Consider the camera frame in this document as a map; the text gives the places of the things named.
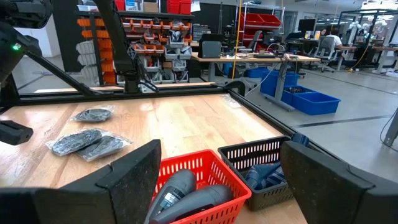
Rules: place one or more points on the brown cardboard box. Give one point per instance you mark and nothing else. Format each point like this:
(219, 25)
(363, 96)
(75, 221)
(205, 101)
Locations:
(150, 7)

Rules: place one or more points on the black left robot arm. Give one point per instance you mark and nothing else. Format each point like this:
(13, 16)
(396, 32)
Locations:
(118, 37)

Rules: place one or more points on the blue plastic storage bin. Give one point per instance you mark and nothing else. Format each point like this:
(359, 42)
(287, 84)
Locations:
(298, 93)
(317, 104)
(273, 82)

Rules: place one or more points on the person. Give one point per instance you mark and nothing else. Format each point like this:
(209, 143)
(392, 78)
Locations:
(335, 39)

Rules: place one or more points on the dark grey travel bottle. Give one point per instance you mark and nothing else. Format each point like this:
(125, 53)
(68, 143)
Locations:
(205, 199)
(178, 183)

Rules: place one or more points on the black pad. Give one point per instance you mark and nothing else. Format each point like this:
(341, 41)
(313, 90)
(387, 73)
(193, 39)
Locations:
(93, 115)
(102, 147)
(74, 141)

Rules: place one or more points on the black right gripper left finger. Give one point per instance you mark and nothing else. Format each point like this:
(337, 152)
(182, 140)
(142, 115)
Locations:
(118, 193)

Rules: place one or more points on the dark grey computer case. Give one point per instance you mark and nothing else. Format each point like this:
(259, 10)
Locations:
(211, 48)

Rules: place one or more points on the red plastic basket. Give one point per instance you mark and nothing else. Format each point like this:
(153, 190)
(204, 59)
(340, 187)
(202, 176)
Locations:
(199, 161)

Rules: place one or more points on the black plastic basket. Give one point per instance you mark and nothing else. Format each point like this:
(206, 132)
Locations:
(248, 152)

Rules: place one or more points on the metal shelf with red bins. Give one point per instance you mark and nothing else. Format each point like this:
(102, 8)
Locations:
(261, 19)

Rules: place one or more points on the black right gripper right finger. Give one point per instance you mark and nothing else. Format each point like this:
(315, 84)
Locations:
(326, 193)

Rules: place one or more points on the wooden top standing desk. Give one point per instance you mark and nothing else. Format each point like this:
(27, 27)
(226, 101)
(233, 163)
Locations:
(248, 58)

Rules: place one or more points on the grey office chair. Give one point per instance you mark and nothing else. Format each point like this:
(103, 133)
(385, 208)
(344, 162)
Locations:
(326, 49)

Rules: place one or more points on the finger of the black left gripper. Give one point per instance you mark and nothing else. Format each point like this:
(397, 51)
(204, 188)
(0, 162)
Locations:
(14, 133)

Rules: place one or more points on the black computer monitor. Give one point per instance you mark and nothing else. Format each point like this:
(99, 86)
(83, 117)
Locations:
(307, 25)

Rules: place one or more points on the clear tape strip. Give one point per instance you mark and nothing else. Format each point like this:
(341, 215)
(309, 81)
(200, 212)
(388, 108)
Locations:
(230, 101)

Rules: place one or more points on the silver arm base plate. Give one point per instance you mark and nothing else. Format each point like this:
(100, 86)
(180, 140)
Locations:
(145, 87)

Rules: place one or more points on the navy blue travel bottle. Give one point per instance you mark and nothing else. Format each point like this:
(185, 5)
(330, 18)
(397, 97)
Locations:
(301, 139)
(261, 174)

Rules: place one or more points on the red storage bins stack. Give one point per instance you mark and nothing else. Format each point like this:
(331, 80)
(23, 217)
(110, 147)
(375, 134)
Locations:
(178, 6)

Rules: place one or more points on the black rack with orange bins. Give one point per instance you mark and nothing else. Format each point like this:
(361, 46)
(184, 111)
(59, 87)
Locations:
(155, 49)

